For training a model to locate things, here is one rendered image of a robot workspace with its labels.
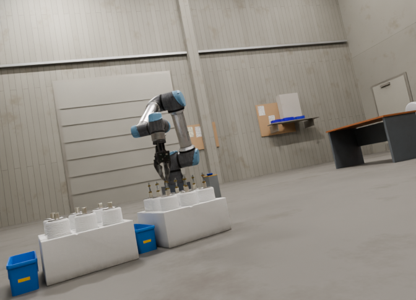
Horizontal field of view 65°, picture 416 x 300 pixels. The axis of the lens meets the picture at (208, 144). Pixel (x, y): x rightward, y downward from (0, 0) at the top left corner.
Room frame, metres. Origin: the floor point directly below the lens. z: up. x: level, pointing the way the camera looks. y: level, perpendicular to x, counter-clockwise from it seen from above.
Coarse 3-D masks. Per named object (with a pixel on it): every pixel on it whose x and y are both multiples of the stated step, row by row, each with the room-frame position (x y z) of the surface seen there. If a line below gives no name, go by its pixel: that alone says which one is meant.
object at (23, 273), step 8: (16, 256) 1.56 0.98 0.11; (24, 256) 1.57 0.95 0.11; (32, 256) 1.59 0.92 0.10; (8, 264) 1.34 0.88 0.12; (16, 264) 1.31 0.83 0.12; (24, 264) 1.32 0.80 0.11; (32, 264) 1.34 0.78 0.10; (8, 272) 1.30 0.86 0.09; (16, 272) 1.31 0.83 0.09; (24, 272) 1.33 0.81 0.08; (32, 272) 1.34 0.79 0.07; (16, 280) 1.31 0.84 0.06; (24, 280) 1.32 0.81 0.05; (32, 280) 1.34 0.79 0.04; (16, 288) 1.31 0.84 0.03; (24, 288) 1.32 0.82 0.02; (32, 288) 1.34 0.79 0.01
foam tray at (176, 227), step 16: (176, 208) 1.72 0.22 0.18; (192, 208) 1.74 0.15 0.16; (208, 208) 1.80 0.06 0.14; (224, 208) 1.86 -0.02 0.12; (160, 224) 1.70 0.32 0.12; (176, 224) 1.69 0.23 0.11; (192, 224) 1.74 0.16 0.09; (208, 224) 1.79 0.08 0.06; (224, 224) 1.84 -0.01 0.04; (160, 240) 1.73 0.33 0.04; (176, 240) 1.68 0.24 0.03; (192, 240) 1.73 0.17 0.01
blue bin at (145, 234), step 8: (136, 224) 1.94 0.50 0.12; (144, 224) 1.84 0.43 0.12; (136, 232) 1.65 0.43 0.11; (144, 232) 1.67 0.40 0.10; (152, 232) 1.70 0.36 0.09; (136, 240) 1.66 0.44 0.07; (144, 240) 1.67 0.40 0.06; (152, 240) 1.69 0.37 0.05; (144, 248) 1.67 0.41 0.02; (152, 248) 1.69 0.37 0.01
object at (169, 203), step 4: (168, 196) 1.72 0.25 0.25; (172, 196) 1.72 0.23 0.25; (176, 196) 1.75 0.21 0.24; (160, 200) 1.73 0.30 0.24; (164, 200) 1.72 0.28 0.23; (168, 200) 1.71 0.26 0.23; (172, 200) 1.72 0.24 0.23; (176, 200) 1.74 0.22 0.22; (160, 204) 1.75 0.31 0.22; (164, 204) 1.72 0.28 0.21; (168, 204) 1.71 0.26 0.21; (172, 204) 1.72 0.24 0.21; (176, 204) 1.74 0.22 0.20; (164, 208) 1.72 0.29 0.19; (168, 208) 1.71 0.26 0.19; (172, 208) 1.72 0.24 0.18
